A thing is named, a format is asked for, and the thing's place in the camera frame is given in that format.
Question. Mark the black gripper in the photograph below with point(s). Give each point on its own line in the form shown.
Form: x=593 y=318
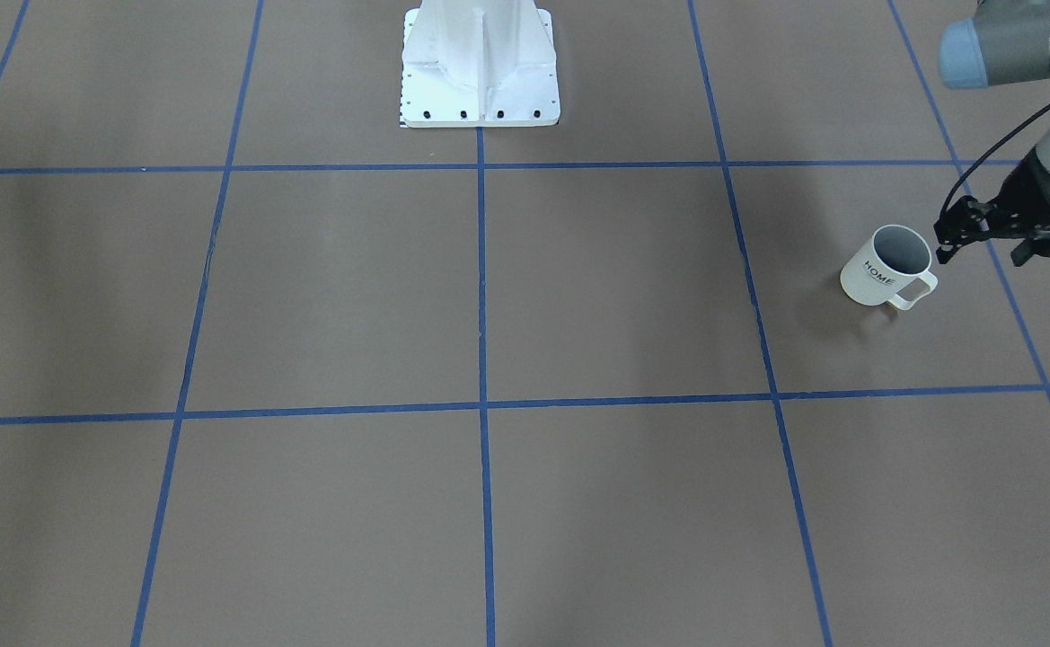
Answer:
x=1020 y=195

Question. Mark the white mug grey inside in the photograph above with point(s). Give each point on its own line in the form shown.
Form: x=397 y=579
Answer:
x=892 y=268

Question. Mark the white pedestal column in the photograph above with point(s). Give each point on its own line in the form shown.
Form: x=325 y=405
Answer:
x=478 y=64

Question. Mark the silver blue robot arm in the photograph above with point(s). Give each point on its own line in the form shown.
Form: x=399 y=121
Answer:
x=1004 y=42

